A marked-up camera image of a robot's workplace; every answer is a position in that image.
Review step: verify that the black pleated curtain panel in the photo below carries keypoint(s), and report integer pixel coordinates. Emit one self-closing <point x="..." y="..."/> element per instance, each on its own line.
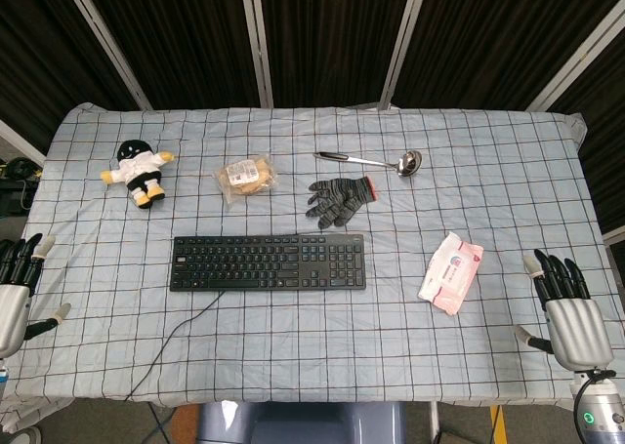
<point x="332" y="34"/>
<point x="176" y="34"/>
<point x="498" y="34"/>
<point x="603" y="136"/>
<point x="34" y="49"/>

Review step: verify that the black computer keyboard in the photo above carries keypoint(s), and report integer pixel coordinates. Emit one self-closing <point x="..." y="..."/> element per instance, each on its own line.
<point x="268" y="263"/>

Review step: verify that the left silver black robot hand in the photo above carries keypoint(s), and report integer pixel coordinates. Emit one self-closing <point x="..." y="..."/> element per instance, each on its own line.
<point x="11" y="312"/>

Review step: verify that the white metal table leg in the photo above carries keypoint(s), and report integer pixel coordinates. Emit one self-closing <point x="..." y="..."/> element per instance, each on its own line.
<point x="434" y="422"/>

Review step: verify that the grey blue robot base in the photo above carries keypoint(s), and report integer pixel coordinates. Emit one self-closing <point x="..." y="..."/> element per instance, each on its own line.
<point x="303" y="422"/>

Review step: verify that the yellow floor tape strip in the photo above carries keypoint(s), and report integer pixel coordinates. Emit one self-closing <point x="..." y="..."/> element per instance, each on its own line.
<point x="498" y="424"/>

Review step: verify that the bagged bread in clear wrap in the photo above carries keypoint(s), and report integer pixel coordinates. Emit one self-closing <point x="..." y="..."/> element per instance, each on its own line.
<point x="244" y="175"/>

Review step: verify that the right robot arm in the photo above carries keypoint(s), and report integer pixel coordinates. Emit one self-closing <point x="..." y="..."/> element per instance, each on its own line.
<point x="603" y="410"/>

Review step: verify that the pink white wet wipes pack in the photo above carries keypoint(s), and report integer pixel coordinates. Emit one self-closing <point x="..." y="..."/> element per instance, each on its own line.
<point x="451" y="273"/>

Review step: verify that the black white plush doll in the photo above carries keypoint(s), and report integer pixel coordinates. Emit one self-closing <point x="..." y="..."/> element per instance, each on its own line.
<point x="139" y="171"/>

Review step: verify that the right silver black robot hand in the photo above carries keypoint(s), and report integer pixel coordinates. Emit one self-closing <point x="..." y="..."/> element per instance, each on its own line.
<point x="578" y="329"/>

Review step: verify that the stainless steel ladle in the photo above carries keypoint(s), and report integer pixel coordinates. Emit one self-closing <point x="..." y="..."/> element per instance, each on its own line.
<point x="410" y="163"/>

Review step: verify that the grey knit work glove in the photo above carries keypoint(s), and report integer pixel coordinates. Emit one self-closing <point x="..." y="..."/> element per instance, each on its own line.
<point x="342" y="197"/>

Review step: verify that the white partition frame post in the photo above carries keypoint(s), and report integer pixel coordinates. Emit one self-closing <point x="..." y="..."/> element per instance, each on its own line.
<point x="581" y="61"/>
<point x="106" y="39"/>
<point x="401" y="49"/>
<point x="257" y="49"/>

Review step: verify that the blue checkered tablecloth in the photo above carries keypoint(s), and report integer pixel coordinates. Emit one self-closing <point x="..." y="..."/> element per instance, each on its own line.
<point x="312" y="356"/>

